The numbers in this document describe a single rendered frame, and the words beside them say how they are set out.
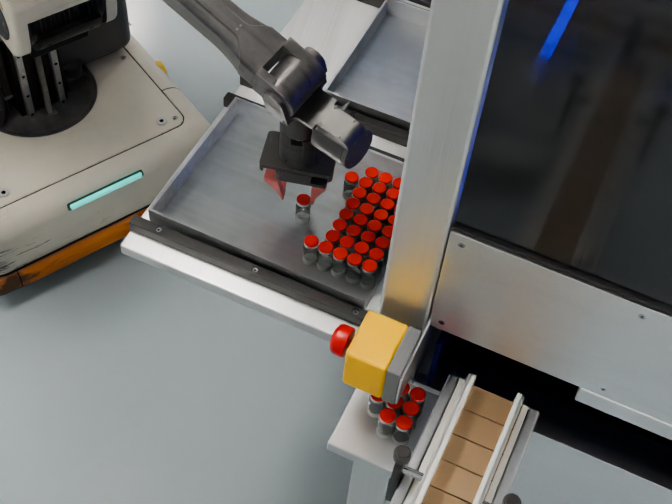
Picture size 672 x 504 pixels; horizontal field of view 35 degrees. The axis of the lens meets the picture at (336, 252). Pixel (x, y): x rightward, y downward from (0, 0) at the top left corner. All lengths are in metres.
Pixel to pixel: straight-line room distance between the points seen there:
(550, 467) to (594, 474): 0.06
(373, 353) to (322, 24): 0.77
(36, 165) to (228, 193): 0.95
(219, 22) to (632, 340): 0.62
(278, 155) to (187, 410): 1.05
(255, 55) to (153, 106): 1.27
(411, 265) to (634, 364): 0.27
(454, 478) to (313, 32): 0.86
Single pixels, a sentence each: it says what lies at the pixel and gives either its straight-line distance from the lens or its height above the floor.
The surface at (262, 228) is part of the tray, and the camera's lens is 1.54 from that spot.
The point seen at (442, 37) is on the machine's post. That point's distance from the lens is 0.97.
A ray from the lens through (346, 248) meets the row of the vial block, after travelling 1.47.
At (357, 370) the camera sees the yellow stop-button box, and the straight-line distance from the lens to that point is 1.27.
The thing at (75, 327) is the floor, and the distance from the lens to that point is 2.53.
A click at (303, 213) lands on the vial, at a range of 1.53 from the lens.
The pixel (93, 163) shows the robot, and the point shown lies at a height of 0.28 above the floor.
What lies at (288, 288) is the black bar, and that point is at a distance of 1.46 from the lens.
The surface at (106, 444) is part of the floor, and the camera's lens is 2.37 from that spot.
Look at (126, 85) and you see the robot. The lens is 2.62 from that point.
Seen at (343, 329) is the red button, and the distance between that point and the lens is 1.29.
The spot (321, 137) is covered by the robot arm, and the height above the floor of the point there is 1.11.
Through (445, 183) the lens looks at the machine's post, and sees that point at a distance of 1.10.
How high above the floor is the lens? 2.10
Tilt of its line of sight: 53 degrees down
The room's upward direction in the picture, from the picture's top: 6 degrees clockwise
